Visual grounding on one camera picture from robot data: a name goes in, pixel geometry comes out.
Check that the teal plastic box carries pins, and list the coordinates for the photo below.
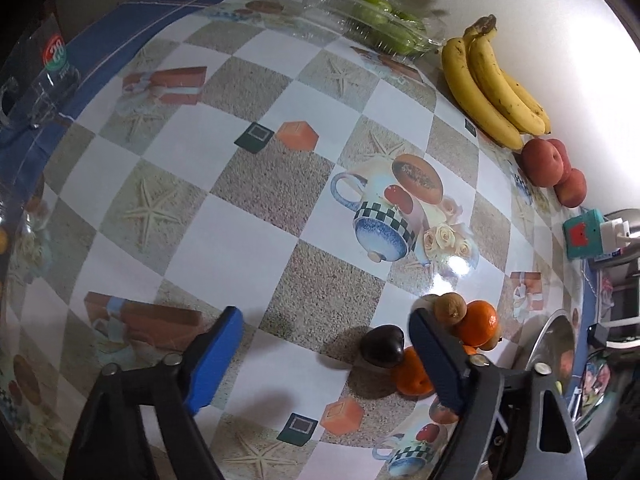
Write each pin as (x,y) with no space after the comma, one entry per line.
(582,235)

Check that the clear container with round label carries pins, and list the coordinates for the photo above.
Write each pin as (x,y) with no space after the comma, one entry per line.
(50,80)

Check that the small green fruits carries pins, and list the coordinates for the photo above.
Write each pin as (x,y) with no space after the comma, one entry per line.
(380,10)

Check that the red apple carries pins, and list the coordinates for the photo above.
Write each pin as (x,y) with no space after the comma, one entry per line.
(542,162)
(561,149)
(572,187)

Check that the stainless steel thermos kettle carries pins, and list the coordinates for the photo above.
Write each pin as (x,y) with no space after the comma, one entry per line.
(632,222)

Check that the yellow banana bunch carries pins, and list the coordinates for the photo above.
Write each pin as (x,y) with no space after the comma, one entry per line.
(480,85)

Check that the brown kiwi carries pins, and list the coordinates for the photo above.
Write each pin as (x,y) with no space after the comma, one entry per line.
(492,342)
(450,310)

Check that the clear jar of small oranges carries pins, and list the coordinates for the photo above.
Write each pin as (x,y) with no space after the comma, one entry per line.
(20,230)

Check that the black charger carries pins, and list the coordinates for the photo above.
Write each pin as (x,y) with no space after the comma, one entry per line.
(598,335)

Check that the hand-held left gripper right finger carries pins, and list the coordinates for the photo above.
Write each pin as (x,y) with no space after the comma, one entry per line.
(435,360)

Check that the large orange tangerine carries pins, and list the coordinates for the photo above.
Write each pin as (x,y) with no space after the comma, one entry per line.
(470,349)

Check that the clear plastic fruit box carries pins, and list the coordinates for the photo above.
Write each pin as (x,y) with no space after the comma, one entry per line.
(330,5)

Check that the dark purple plum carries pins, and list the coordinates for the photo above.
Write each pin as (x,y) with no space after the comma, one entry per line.
(382,345)

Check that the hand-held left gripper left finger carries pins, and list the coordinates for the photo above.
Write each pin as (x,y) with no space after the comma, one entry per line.
(215,360)

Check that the stainless steel bowl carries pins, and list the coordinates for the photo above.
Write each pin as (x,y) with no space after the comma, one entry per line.
(555,345)

